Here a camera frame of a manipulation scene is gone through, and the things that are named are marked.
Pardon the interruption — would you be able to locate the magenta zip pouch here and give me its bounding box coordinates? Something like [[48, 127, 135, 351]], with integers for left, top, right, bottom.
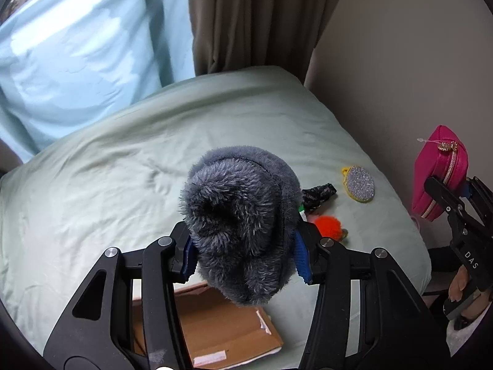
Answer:
[[412, 125, 469, 221]]

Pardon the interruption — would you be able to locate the orange fluffy pompom toy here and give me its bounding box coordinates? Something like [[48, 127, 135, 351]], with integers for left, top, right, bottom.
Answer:
[[314, 216, 348, 241]]

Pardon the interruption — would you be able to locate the grey fluffy sock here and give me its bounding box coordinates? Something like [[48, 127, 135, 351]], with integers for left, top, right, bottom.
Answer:
[[181, 146, 303, 306]]

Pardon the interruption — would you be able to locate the green wet wipes pack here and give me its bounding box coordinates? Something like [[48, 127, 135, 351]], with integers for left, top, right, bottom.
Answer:
[[298, 205, 308, 222]]

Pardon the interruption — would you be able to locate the person's right hand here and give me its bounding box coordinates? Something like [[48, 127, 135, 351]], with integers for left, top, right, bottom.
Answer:
[[447, 265, 492, 330]]

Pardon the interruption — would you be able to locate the glittery silver oval pad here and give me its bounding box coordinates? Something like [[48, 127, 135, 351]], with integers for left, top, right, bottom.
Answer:
[[341, 165, 375, 203]]

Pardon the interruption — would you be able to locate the brown cardboard box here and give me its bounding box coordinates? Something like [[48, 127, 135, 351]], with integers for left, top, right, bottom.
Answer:
[[131, 281, 285, 369]]

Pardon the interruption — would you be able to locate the black scrunchie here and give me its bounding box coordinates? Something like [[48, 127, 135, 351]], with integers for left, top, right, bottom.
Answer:
[[302, 183, 337, 214]]

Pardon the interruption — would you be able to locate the brown curtain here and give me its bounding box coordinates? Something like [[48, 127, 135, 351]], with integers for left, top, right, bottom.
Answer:
[[189, 0, 338, 81]]

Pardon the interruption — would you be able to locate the light blue pillow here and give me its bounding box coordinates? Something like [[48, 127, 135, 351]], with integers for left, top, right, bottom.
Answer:
[[1, 0, 195, 162]]

